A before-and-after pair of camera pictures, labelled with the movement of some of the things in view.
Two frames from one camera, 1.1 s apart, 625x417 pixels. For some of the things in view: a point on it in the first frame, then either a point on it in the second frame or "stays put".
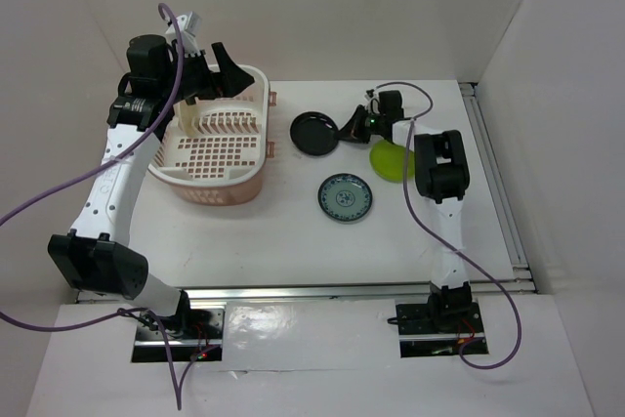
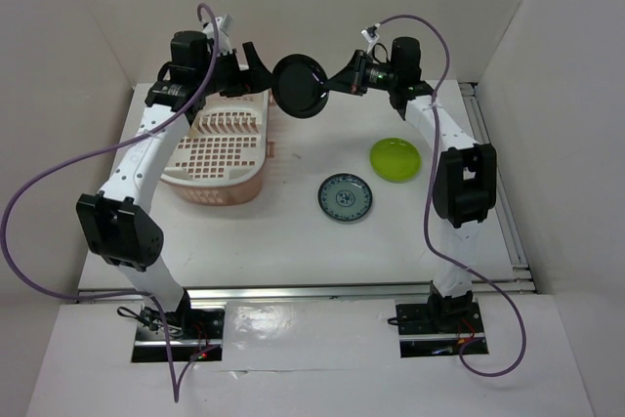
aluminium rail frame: [524, 286] stays put
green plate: [388, 160] stays put
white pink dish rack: [216, 150] stays put
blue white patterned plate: [345, 196] stays put
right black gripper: [354, 131] → [348, 80]
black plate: [314, 133] → [299, 86]
